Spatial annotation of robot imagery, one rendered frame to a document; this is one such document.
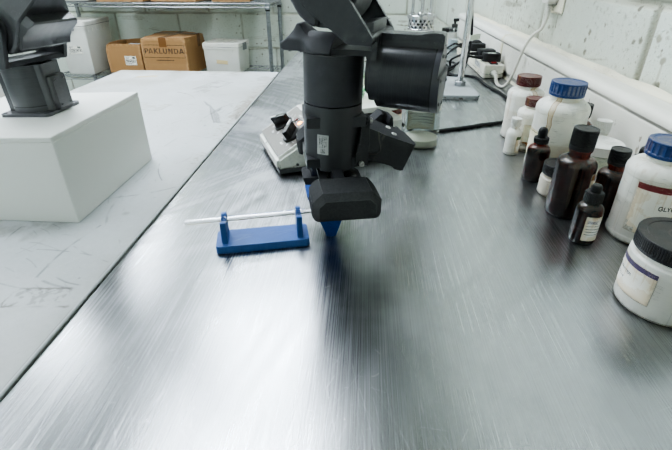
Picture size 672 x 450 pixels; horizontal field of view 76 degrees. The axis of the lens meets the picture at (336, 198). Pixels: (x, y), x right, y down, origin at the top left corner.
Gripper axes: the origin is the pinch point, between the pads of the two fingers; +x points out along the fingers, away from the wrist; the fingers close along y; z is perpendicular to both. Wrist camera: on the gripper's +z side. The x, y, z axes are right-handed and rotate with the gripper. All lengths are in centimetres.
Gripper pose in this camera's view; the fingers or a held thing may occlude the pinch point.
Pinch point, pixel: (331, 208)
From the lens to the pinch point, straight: 47.4
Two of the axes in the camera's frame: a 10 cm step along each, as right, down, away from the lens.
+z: 9.9, -0.6, 1.5
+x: -0.2, 8.8, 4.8
